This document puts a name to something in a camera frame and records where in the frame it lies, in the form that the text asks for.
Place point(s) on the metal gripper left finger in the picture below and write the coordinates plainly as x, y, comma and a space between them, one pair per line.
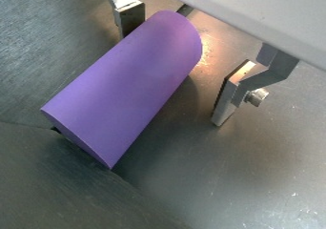
129, 15

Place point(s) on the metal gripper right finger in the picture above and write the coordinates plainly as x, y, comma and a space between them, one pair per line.
243, 85

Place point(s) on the purple cylinder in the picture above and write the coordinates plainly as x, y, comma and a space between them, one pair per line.
104, 108

